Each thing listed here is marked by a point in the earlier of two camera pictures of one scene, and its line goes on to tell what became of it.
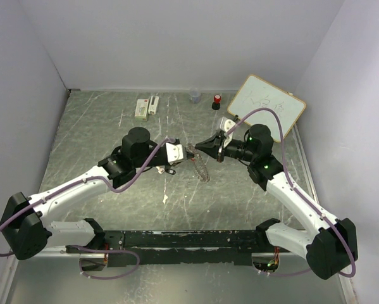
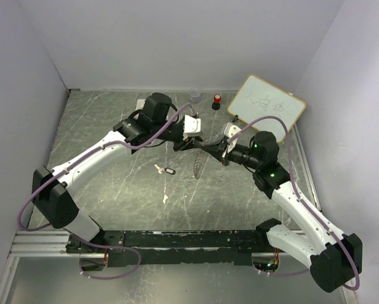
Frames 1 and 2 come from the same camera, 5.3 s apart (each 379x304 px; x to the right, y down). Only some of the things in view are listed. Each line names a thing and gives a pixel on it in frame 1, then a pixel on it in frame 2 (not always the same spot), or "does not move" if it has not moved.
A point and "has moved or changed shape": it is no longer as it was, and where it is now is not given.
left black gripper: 188,156 to 190,144
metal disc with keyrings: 199,163 has moved or changed shape
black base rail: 166,247 does not move
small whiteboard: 255,93 does not move
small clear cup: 195,95 does not move
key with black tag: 161,170 does not move
